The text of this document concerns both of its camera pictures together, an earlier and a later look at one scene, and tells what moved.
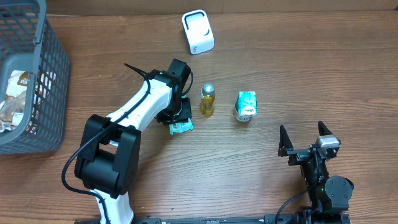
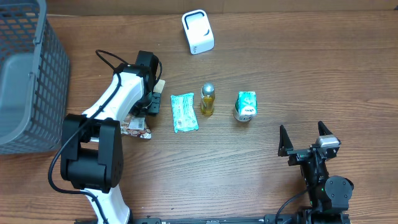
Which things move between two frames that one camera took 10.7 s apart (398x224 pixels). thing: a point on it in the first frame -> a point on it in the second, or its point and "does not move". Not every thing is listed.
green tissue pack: (247, 102) does not move
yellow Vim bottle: (208, 99) does not move
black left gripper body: (181, 111) -> (151, 106)
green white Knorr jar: (240, 117) does not move
